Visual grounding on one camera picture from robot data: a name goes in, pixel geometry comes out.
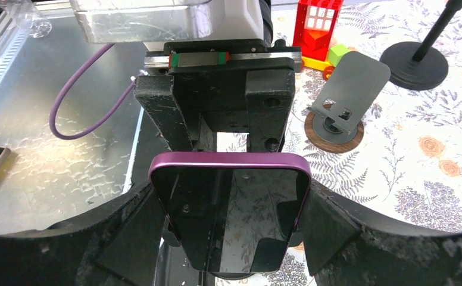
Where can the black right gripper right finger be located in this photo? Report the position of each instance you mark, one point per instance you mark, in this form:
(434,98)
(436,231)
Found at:
(347,243)

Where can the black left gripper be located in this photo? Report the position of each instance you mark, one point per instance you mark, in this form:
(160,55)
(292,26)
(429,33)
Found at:
(194,90)

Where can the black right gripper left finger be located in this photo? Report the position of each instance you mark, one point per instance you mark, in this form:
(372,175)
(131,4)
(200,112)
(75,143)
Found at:
(115,243)

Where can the purple-edged smartphone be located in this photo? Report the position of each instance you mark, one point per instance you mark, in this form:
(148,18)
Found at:
(232,212)

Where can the black round-base phone stand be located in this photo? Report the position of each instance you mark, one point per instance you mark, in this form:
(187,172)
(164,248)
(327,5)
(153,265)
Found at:
(419,66)

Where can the black phone stand with phone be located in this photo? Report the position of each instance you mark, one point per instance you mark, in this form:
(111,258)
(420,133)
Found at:
(174,268)

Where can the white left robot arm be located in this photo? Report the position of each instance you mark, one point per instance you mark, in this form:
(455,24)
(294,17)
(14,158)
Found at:
(155,23)

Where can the grey stand on wooden base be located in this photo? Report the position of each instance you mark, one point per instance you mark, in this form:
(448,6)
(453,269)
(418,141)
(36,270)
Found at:
(334,123)

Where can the floral patterned mat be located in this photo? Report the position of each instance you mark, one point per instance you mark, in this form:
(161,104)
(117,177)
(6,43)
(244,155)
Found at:
(409,164)

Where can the red toy car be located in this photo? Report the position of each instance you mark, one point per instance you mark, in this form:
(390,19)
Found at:
(314,27)

